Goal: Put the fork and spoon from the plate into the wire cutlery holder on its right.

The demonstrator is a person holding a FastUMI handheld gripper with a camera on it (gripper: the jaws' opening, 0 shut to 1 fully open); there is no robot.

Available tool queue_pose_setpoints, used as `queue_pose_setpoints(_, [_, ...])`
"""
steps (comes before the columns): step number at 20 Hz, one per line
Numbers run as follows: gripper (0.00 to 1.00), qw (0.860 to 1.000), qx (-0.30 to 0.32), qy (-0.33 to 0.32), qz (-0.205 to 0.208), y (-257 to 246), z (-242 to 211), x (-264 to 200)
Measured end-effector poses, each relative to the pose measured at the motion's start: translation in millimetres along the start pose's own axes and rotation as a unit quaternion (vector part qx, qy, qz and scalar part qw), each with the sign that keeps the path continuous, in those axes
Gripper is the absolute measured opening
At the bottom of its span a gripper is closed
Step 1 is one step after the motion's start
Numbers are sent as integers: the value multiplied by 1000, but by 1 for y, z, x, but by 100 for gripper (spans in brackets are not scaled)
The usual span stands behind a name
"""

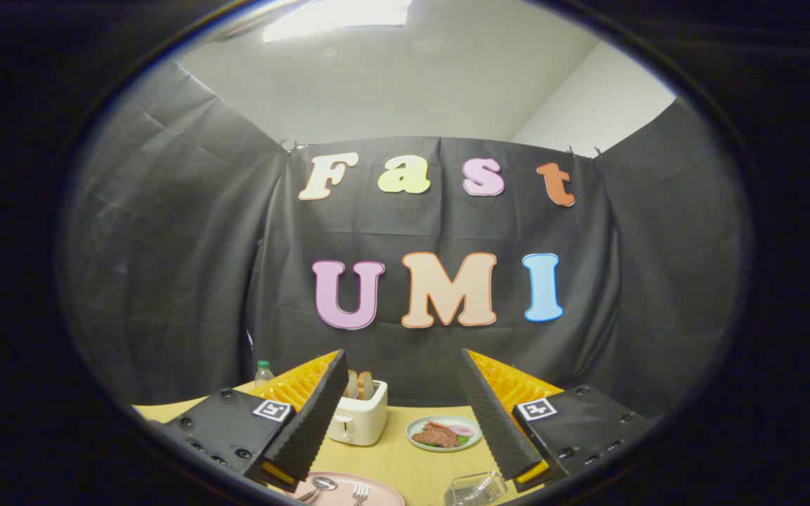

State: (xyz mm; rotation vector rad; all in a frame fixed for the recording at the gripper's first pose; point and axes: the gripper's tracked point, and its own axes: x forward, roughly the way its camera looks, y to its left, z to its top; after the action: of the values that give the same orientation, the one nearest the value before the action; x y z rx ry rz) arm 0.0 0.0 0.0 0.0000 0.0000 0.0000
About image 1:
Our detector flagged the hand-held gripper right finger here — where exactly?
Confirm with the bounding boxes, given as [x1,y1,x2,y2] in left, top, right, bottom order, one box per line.
[460,348,653,494]

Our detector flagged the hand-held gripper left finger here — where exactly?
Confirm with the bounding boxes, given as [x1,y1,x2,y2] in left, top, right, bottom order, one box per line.
[145,349,349,494]

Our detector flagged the metal spoon with wooden handle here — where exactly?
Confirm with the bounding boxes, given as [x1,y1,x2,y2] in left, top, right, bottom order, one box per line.
[297,476,338,503]

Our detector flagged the pale green plate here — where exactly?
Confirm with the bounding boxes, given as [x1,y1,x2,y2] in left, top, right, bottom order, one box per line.
[406,415,483,452]

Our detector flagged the cream white toaster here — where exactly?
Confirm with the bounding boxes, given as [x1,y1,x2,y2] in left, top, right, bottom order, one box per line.
[326,379,389,447]

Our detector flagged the brown steak slice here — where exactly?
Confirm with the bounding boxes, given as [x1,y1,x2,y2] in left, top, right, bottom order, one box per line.
[412,422,461,448]

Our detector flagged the pink round plate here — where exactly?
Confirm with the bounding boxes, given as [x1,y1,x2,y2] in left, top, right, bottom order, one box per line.
[285,472,406,506]

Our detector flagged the black backdrop cloth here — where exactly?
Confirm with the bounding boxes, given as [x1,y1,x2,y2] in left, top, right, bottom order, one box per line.
[60,60,754,422]

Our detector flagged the ceiling light panel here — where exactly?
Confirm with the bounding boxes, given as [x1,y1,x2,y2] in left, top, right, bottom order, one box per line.
[262,0,413,43]

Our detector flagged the metal wire basket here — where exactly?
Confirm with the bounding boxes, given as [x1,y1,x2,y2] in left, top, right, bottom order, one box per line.
[445,472,508,506]

